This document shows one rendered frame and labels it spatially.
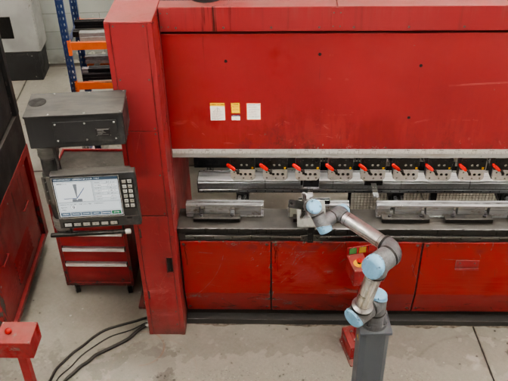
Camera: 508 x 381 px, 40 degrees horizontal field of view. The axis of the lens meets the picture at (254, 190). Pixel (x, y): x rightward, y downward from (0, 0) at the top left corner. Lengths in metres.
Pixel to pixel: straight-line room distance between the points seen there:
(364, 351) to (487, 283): 1.21
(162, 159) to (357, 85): 1.19
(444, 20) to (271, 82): 0.99
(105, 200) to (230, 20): 1.18
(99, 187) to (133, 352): 1.52
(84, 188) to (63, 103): 0.46
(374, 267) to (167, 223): 1.46
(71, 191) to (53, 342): 1.58
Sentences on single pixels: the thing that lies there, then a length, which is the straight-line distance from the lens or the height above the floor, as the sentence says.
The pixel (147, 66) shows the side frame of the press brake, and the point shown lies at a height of 2.05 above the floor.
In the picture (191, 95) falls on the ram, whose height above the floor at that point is 1.77.
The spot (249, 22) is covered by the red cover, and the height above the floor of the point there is 2.21.
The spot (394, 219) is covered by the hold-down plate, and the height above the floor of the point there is 0.90.
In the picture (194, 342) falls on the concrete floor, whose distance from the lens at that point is 5.00.
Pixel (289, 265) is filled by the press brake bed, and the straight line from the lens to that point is 4.69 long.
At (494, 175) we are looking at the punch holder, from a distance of 4.55.
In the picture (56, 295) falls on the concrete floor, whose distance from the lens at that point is 5.52.
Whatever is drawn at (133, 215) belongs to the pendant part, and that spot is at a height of 1.31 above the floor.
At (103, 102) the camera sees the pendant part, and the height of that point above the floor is 1.95.
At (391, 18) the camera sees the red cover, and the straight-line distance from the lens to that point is 3.91.
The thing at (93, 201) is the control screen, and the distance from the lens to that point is 3.92.
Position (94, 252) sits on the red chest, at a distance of 5.13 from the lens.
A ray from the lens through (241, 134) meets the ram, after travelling 4.21.
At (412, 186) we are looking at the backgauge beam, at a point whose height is 0.94.
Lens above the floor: 3.69
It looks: 36 degrees down
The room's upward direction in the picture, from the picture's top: 1 degrees counter-clockwise
